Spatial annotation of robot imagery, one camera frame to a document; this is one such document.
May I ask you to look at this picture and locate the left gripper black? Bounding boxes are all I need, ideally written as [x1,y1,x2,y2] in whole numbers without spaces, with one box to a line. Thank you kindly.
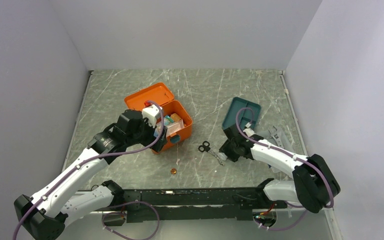
[125,115,167,152]

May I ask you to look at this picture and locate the black handled scissors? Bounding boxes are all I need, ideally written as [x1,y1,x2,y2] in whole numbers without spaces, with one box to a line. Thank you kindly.
[198,141,227,166]

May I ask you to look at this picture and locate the white gauze pack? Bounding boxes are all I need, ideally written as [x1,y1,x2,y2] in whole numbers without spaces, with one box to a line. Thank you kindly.
[154,119,184,137]

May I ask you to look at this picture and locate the orange medicine box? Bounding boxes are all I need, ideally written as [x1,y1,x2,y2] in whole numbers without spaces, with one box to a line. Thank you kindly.
[124,82,194,155]

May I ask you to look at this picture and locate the small teal bandage pack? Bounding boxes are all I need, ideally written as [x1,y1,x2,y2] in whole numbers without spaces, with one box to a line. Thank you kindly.
[163,115,175,128]

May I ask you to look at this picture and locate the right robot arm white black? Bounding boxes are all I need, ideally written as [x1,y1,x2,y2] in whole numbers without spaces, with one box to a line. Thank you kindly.
[219,125,341,214]

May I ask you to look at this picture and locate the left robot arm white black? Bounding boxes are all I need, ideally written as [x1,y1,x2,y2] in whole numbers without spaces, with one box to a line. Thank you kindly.
[12,104,167,240]

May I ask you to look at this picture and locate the teal plastic tray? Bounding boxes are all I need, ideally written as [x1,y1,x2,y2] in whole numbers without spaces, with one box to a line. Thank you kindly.
[221,96,262,130]

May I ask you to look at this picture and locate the clear plastic case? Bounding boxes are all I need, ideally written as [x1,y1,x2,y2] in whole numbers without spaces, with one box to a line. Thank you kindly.
[256,125,296,173]

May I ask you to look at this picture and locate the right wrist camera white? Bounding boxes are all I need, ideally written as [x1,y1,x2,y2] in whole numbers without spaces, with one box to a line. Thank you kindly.
[243,122,255,137]

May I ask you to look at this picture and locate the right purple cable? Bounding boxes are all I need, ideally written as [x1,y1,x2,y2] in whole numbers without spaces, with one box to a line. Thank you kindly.
[235,107,335,232]

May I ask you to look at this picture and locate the purple cable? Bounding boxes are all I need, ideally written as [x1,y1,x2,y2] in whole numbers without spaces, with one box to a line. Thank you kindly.
[12,100,165,240]
[235,107,335,232]

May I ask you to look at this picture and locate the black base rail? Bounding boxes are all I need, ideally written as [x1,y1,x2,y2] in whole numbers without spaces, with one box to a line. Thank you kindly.
[90,187,289,223]

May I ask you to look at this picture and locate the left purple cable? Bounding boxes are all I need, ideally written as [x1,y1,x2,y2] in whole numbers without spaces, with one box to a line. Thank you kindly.
[12,100,165,240]

